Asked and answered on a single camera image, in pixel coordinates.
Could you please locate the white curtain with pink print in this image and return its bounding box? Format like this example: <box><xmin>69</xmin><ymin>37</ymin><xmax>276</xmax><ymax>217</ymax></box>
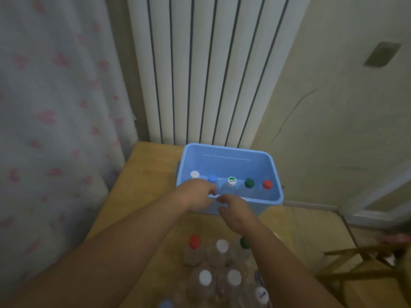
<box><xmin>0</xmin><ymin>0</ymin><xmax>139</xmax><ymax>294</ymax></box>

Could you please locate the wooden chair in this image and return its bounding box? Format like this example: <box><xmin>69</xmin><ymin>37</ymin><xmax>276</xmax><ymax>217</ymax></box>
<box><xmin>316</xmin><ymin>233</ymin><xmax>411</xmax><ymax>308</ymax></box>

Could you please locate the cluster of clear plastic bottles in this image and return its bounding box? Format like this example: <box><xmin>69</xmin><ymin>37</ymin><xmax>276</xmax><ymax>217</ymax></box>
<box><xmin>157</xmin><ymin>235</ymin><xmax>274</xmax><ymax>308</ymax></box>

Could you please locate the green-and-white-capped clear bottle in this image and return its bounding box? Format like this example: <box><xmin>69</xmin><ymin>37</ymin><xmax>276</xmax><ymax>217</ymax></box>
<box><xmin>225</xmin><ymin>176</ymin><xmax>240</xmax><ymax>195</ymax></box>

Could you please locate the person's left forearm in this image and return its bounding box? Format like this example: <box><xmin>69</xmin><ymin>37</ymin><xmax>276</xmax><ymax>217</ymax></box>
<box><xmin>0</xmin><ymin>188</ymin><xmax>191</xmax><ymax>308</ymax></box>

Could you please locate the white column radiator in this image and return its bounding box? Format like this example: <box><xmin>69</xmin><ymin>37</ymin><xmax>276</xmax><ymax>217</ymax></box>
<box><xmin>126</xmin><ymin>0</ymin><xmax>313</xmax><ymax>149</ymax></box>

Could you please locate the person's right forearm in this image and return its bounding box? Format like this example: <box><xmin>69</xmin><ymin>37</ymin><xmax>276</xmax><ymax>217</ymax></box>
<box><xmin>237</xmin><ymin>221</ymin><xmax>345</xmax><ymax>308</ymax></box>

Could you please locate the light blue plastic bin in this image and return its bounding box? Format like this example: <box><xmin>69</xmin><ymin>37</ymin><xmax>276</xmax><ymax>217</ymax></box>
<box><xmin>174</xmin><ymin>143</ymin><xmax>284</xmax><ymax>217</ymax></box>

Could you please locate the dark-green-capped clear bottle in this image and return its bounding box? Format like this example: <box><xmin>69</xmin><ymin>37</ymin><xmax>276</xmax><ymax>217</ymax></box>
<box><xmin>243</xmin><ymin>178</ymin><xmax>257</xmax><ymax>197</ymax></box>

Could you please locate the white door frame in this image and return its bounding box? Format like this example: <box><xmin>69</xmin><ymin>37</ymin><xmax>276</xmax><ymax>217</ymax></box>
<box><xmin>340</xmin><ymin>163</ymin><xmax>411</xmax><ymax>229</ymax></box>

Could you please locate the person's left hand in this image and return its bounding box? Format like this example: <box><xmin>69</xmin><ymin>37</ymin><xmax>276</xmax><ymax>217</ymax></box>
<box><xmin>175</xmin><ymin>179</ymin><xmax>219</xmax><ymax>213</ymax></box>

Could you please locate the person's right hand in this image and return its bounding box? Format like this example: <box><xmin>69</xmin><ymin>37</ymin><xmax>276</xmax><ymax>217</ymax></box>
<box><xmin>217</xmin><ymin>194</ymin><xmax>261</xmax><ymax>236</ymax></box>

